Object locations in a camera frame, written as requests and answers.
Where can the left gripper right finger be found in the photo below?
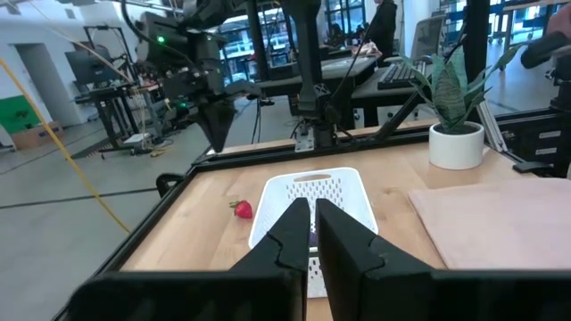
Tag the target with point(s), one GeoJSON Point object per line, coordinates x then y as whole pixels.
{"type": "Point", "coordinates": [379, 294]}

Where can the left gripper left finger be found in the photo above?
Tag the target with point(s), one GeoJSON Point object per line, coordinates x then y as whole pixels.
{"type": "Point", "coordinates": [267, 294]}

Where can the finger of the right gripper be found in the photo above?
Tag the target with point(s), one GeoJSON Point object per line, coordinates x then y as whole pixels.
{"type": "Point", "coordinates": [224, 118]}
{"type": "Point", "coordinates": [210, 120]}

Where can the red strawberry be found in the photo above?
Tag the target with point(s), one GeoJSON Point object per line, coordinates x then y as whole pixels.
{"type": "Point", "coordinates": [243, 209]}

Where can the white perforated plastic basket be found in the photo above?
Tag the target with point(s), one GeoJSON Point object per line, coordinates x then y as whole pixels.
{"type": "Point", "coordinates": [330, 187]}

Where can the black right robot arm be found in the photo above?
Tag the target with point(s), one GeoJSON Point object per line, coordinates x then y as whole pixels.
{"type": "Point", "coordinates": [308, 44]}

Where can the black monitor on stand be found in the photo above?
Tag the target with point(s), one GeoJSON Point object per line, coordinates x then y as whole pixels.
{"type": "Point", "coordinates": [91, 67]}

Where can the pink cloth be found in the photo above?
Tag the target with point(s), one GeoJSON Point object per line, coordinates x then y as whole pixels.
{"type": "Point", "coordinates": [490, 223]}

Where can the dark grey desk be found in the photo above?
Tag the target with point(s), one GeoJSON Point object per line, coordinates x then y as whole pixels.
{"type": "Point", "coordinates": [370, 89]}

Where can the green plant in white pot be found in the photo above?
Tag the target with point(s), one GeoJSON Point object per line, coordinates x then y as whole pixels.
{"type": "Point", "coordinates": [455, 147]}

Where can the cardboard box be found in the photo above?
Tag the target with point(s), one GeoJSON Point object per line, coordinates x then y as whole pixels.
{"type": "Point", "coordinates": [38, 136]}

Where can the black keyboard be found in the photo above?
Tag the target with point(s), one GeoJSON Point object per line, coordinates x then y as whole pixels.
{"type": "Point", "coordinates": [397, 76]}

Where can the green panel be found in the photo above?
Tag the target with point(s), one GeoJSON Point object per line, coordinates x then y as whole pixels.
{"type": "Point", "coordinates": [18, 113]}

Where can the person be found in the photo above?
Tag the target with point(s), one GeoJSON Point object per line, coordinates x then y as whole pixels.
{"type": "Point", "coordinates": [383, 31]}

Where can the black table clamp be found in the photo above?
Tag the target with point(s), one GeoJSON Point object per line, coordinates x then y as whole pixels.
{"type": "Point", "coordinates": [533, 167]}

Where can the silver aluminium strip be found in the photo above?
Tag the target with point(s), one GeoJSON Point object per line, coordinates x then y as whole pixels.
{"type": "Point", "coordinates": [493, 127]}

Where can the grey office chair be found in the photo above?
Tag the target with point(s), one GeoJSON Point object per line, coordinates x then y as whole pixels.
{"type": "Point", "coordinates": [428, 38]}

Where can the black padded armrest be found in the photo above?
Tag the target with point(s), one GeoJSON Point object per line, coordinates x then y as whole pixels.
{"type": "Point", "coordinates": [542, 49]}

